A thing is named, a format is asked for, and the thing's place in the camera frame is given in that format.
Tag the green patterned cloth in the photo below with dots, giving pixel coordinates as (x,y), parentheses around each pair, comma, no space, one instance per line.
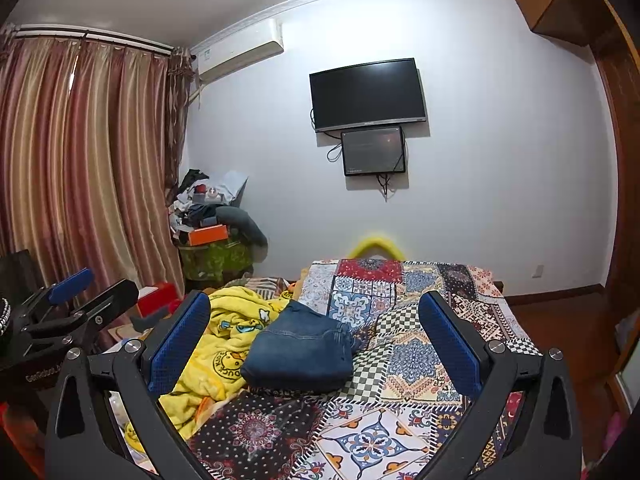
(215,260)

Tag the striped brown curtain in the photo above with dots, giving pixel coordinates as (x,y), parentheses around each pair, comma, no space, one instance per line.
(75,160)

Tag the orange box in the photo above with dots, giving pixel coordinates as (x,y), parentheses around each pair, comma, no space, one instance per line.
(207,236)

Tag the yellow cartoon print blanket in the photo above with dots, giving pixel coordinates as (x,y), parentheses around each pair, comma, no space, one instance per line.
(235,320)

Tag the white wall socket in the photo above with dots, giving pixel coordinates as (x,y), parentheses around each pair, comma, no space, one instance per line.
(539,271)

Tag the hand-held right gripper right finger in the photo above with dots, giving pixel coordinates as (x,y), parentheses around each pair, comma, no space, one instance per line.
(452,346)

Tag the white curtain rod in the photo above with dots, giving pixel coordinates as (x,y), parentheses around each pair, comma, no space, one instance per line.
(100,39)

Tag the black wall television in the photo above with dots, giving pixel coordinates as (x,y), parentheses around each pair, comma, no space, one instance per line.
(367,92)

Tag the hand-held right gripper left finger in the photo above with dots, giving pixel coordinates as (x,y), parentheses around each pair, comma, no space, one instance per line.
(180,346)

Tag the yellow plush toy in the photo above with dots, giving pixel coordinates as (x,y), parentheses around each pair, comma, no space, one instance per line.
(375,245)

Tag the pile of household clutter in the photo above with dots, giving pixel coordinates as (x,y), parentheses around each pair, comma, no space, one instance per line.
(200,205)

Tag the white air conditioner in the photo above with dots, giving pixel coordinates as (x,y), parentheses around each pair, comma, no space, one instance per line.
(235,52)

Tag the small black wall monitor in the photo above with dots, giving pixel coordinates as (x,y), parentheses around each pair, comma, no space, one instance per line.
(372,152)

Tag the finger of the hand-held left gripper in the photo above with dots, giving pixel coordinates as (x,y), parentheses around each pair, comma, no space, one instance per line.
(72,285)
(107,305)

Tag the patchwork printed bedspread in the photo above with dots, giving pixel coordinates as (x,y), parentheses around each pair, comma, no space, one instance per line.
(390,360)

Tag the red box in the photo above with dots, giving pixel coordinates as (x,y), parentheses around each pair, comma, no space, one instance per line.
(157,300)

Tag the blue denim jacket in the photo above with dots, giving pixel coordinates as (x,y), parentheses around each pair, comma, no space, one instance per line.
(295,350)

